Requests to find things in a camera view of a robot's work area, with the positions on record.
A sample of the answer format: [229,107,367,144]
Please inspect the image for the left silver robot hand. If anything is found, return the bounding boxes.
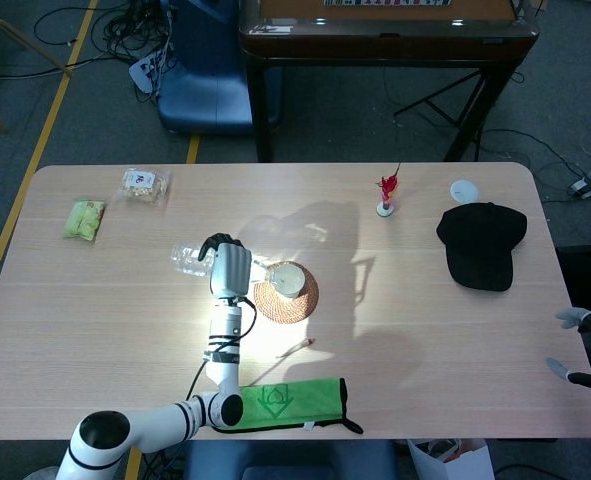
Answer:
[198,232,253,300]

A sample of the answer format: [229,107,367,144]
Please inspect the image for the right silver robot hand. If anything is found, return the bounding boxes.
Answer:
[546,307,591,394]

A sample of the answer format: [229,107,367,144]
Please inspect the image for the clear plastic bottle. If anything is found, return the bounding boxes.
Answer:
[169,240,276,281]

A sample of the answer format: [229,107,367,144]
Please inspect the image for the white paper cup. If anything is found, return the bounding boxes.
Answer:
[268,263,307,301]

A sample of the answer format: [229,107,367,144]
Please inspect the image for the round woven rattan coaster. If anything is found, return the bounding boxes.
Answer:
[252,261,321,325]

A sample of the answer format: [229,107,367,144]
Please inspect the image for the black box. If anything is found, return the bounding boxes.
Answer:
[554,243,591,321]

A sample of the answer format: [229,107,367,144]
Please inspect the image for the wooden pen with red cap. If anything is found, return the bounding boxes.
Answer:
[275,338,317,359]

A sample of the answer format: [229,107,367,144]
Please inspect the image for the clear packet of cookies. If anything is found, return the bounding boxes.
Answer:
[112,168,173,207]

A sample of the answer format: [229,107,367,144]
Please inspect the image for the white paper bag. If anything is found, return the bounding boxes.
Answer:
[407,438,495,480]

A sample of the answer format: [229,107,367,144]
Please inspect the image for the green snack packet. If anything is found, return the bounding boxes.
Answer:
[62,198,108,245]

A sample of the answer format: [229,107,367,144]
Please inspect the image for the green microfiber cloth black trim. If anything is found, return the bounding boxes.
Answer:
[239,377,365,435]

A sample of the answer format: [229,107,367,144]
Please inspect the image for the red feather shuttlecock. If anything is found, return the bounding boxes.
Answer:
[374,162,404,219]

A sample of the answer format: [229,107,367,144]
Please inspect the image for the black baseball cap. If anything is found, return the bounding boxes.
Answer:
[435,202,529,293]

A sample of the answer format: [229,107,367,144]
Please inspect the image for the blue chair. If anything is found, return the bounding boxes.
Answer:
[157,0,282,137]

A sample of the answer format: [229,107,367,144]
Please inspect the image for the blue padded seat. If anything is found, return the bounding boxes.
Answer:
[182,439,399,480]

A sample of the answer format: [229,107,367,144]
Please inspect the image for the grey power strip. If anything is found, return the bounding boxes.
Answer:
[567,164,591,197]

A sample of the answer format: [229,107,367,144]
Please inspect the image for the white power strip with plugs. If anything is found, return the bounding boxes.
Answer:
[128,47,176,95]

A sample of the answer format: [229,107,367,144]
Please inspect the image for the small white round lid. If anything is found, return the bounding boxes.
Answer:
[449,179,480,205]

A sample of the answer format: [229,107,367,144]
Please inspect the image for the dark wooden mahjong table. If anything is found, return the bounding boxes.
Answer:
[238,0,536,164]

